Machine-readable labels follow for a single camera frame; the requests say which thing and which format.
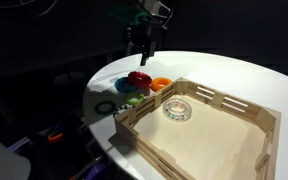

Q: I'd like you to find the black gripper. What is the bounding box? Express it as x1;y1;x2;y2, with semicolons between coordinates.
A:
123;18;167;67

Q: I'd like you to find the red knobbed ring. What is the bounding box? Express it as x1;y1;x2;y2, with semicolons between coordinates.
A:
127;70;153;90

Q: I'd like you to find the wooden slatted tray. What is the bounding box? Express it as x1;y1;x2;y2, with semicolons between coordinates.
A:
113;76;282;180

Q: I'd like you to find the teal wrist attachment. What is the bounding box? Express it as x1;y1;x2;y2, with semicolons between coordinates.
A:
109;5;148;26

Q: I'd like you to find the orange and black tool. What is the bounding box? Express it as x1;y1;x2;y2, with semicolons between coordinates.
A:
47;131;65;144

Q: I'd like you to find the purple object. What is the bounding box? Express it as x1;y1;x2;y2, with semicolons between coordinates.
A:
69;159;113;180

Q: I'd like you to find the white chair seat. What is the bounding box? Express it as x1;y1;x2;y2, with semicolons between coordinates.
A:
0;127;32;180

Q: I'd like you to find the orange knobbed ring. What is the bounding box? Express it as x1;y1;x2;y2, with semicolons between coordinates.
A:
150;77;174;93

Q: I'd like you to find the blue ring with dark dots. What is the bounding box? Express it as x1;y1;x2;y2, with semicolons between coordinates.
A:
114;76;136;94

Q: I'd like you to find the lime green toothed ring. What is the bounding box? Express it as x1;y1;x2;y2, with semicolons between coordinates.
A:
125;92;148;106

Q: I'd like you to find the black and white striped ring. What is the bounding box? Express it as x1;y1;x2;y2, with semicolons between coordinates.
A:
112;103;134;116

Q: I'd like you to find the clear ring with coloured beads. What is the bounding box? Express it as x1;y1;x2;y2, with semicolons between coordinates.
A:
161;98;194;125

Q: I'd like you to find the dark green ridged ring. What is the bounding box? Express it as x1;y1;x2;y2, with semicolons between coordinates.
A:
94;100;118;116

